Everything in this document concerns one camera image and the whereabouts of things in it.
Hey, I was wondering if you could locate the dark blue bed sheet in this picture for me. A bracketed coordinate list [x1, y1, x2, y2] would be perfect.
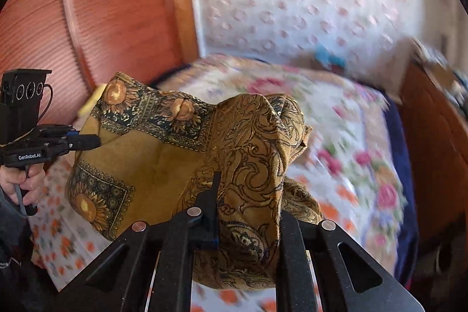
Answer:
[380, 92, 420, 284]

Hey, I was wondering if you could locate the wooden louvered wardrobe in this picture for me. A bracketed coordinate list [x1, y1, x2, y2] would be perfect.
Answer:
[1, 0, 199, 123]

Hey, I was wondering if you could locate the yellow plush toy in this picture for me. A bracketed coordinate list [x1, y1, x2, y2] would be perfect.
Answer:
[77, 92, 101, 119]

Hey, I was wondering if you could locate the gold patterned sunflower garment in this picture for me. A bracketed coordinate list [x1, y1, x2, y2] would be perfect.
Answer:
[65, 73, 322, 290]

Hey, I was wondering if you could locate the person's left hand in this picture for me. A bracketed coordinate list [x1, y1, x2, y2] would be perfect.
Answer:
[0, 163, 46, 206]

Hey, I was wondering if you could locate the wooden sideboard cabinet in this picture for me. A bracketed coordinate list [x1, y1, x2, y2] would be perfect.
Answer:
[400, 63, 467, 242]

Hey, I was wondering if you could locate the floral bed quilt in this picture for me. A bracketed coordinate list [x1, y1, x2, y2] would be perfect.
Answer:
[158, 55, 407, 273]

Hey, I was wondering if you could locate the blue toy on bed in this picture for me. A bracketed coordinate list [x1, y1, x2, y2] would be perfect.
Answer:
[315, 45, 346, 70]

